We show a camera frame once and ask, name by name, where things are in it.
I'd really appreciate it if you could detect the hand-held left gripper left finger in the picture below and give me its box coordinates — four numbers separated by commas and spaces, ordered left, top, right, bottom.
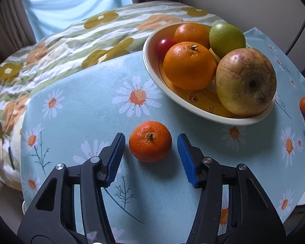
17, 132, 126, 244

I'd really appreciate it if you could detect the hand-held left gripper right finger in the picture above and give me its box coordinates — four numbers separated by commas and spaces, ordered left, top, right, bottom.
177, 133, 286, 244

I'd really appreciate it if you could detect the small mandarin with stem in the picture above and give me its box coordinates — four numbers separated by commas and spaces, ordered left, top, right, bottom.
129, 121, 172, 163

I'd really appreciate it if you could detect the large red-yellow apple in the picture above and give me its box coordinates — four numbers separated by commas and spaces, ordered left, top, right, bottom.
215, 48, 277, 116

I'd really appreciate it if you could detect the large orange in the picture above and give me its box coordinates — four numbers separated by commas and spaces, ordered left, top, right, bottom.
163, 41, 217, 91

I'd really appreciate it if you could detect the cream bowl with yellow cartoon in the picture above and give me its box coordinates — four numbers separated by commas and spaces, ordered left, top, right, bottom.
143, 22, 276, 126

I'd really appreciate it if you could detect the red cherry tomato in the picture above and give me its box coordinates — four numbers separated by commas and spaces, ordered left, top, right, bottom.
157, 38, 176, 56

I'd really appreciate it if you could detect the green apple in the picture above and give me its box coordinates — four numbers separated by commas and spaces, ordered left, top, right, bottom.
209, 22, 246, 59

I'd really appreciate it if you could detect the orange with navel dot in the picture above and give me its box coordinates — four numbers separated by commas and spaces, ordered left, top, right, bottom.
174, 23, 210, 49

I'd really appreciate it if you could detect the light blue daisy tablecloth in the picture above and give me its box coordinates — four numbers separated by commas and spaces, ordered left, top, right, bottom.
20, 28, 305, 244

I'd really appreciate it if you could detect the striped floral blanket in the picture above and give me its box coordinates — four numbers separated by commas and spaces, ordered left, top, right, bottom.
0, 0, 220, 192

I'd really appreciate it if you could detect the light blue curtain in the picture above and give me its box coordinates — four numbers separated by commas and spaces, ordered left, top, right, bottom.
22, 0, 134, 42

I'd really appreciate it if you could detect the black cable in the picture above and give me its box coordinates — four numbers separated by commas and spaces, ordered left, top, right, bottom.
286, 13, 305, 55

